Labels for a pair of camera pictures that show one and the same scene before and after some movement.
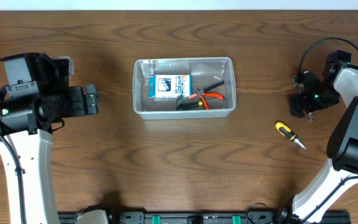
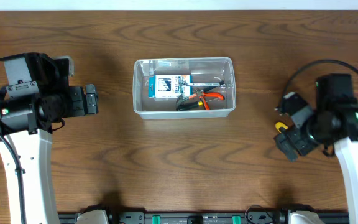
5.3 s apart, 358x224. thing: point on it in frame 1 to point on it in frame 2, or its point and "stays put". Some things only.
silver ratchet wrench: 310,116 to 186,84
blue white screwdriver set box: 170,86 stays put
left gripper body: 78,101 stays put
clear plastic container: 184,88 stays put
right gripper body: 321,96 to 304,138
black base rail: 209,217 stays put
